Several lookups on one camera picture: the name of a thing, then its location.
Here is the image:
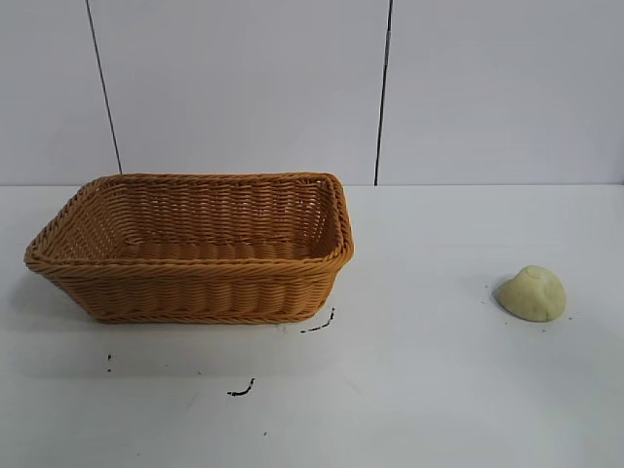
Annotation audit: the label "pale yellow egg yolk pastry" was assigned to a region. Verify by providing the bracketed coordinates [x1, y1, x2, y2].
[495, 264, 569, 323]

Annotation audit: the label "brown woven wicker basket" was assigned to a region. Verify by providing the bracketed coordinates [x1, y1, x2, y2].
[24, 170, 356, 325]

